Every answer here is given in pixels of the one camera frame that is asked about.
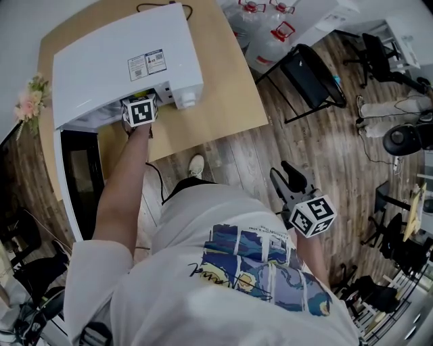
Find black round device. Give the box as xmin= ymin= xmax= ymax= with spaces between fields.
xmin=383 ymin=123 xmax=433 ymax=158

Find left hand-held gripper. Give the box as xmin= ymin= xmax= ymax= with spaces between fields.
xmin=120 ymin=93 xmax=159 ymax=128

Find black small stand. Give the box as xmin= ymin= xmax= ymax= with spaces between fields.
xmin=373 ymin=180 xmax=412 ymax=214

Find person's white printed t-shirt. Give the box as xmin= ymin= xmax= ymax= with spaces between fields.
xmin=66 ymin=184 xmax=361 ymax=346

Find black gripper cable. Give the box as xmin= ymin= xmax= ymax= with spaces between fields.
xmin=145 ymin=162 xmax=170 ymax=206

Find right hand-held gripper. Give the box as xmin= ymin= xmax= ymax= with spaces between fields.
xmin=269 ymin=160 xmax=338 ymax=239

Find yellow wooden board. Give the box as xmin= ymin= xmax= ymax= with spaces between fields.
xmin=402 ymin=183 xmax=428 ymax=243

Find black swivel chair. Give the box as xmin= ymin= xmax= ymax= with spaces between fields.
xmin=360 ymin=212 xmax=409 ymax=260

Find person's right forearm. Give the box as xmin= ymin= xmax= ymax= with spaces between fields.
xmin=293 ymin=232 xmax=332 ymax=292

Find person's left white shoe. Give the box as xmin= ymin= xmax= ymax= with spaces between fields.
xmin=187 ymin=154 xmax=206 ymax=180

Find person's black shorts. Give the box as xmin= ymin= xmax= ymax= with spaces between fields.
xmin=161 ymin=178 xmax=218 ymax=205

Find white microwave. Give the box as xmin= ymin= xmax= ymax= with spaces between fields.
xmin=50 ymin=1 xmax=206 ymax=243

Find person's left forearm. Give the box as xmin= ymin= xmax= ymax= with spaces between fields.
xmin=92 ymin=123 xmax=152 ymax=268

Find black office chair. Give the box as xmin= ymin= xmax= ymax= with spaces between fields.
xmin=343 ymin=32 xmax=431 ymax=93

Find black backpack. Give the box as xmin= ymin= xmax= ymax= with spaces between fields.
xmin=354 ymin=275 xmax=399 ymax=314

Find black folding chair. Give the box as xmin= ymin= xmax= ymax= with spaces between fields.
xmin=255 ymin=43 xmax=348 ymax=125

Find white water dispenser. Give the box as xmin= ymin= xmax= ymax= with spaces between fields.
xmin=297 ymin=0 xmax=360 ymax=35

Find pink flower bouquet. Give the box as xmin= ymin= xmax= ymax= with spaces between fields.
xmin=14 ymin=72 xmax=52 ymax=137

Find white desk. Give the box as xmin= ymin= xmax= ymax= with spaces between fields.
xmin=384 ymin=16 xmax=423 ymax=70

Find light wooden table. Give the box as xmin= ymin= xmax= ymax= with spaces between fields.
xmin=36 ymin=0 xmax=270 ymax=203

